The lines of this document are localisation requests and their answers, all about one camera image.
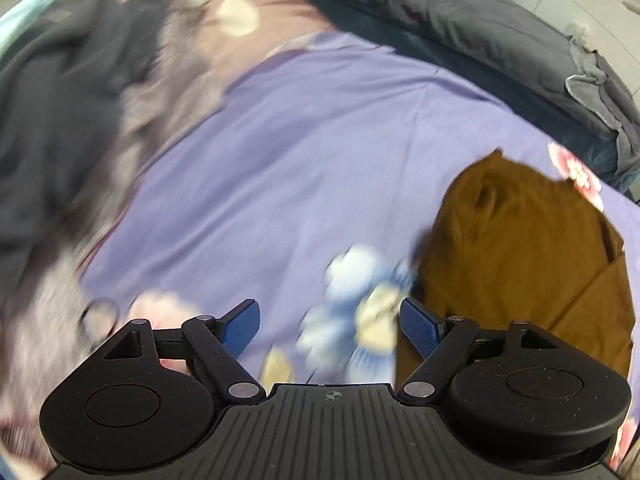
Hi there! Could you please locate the mauve blanket with white dot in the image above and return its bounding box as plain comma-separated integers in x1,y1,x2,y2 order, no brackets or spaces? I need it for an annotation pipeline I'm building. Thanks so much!
197,0,346,103

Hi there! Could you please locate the dark grey quilt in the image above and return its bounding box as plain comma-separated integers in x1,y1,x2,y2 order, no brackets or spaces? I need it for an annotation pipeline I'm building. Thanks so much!
262,0,618,138

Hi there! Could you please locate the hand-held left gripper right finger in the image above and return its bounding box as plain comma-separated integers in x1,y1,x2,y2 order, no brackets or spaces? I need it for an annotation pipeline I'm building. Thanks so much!
394,297,564,404

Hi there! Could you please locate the brown shirt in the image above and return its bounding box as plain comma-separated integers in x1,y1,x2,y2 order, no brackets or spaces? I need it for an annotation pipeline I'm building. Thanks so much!
394,147,639,386

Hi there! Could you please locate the grey towel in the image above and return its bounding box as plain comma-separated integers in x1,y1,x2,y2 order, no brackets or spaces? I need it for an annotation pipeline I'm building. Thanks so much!
564,42,640,171

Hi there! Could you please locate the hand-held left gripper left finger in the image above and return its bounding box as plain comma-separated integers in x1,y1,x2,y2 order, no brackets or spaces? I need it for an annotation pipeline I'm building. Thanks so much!
101,299,266,404

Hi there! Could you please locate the heathered grey purple garment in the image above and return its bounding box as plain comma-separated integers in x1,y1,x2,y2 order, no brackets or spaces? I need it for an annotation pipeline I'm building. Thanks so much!
0,25,236,463

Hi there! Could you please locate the dark teal bed cover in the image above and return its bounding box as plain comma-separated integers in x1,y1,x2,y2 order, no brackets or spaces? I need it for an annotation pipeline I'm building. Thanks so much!
305,0,640,193

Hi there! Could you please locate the small white object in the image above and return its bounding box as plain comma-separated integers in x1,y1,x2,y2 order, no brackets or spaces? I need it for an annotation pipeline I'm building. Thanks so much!
564,19,592,43

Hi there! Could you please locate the dark grey garment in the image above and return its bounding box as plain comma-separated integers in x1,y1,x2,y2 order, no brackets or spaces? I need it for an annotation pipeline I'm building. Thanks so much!
0,0,168,256

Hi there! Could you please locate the purple floral bed sheet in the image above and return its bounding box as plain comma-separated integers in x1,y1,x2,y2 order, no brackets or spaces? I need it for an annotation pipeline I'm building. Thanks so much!
0,30,640,466

